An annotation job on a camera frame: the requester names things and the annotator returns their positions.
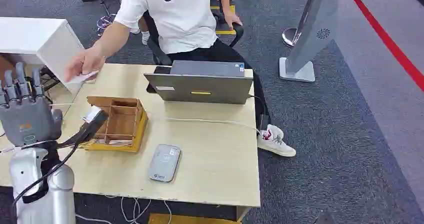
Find person's right hand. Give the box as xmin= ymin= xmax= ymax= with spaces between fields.
xmin=64 ymin=46 xmax=107 ymax=83

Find person's left hand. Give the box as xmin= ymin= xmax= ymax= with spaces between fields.
xmin=223 ymin=11 xmax=244 ymax=30

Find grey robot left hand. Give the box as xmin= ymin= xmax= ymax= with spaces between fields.
xmin=0 ymin=61 xmax=64 ymax=148

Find white card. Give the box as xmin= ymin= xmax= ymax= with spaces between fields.
xmin=67 ymin=70 xmax=100 ymax=85

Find white cabinet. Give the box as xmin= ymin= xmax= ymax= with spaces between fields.
xmin=0 ymin=16 xmax=86 ymax=95

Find person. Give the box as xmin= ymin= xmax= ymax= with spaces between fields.
xmin=64 ymin=0 xmax=297 ymax=158

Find chrome round stand base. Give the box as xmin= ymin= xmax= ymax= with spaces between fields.
xmin=281 ymin=27 xmax=302 ymax=48

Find wooden card box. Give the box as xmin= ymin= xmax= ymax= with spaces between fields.
xmin=78 ymin=95 xmax=149 ymax=153

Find grey laptop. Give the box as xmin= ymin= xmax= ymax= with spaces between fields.
xmin=143 ymin=60 xmax=255 ymax=106

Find black office chair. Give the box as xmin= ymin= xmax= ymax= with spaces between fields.
xmin=142 ymin=10 xmax=245 ymax=66

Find grey standing kiosk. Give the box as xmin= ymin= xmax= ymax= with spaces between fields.
xmin=278 ymin=0 xmax=339 ymax=84

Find cards in wooden box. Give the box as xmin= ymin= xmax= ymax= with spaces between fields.
xmin=94 ymin=138 xmax=134 ymax=148

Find grey power bank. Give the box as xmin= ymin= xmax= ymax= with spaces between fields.
xmin=147 ymin=143 xmax=182 ymax=184

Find person's white shoe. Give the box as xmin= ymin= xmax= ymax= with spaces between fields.
xmin=256 ymin=124 xmax=297 ymax=158

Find yellow box under desk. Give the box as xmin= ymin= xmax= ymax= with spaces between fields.
xmin=147 ymin=212 xmax=243 ymax=224

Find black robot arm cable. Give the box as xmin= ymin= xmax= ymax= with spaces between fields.
xmin=11 ymin=139 xmax=81 ymax=213

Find white cable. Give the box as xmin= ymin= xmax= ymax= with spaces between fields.
xmin=145 ymin=116 xmax=261 ymax=135

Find white cables under desk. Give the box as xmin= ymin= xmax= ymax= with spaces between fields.
xmin=75 ymin=195 xmax=173 ymax=224

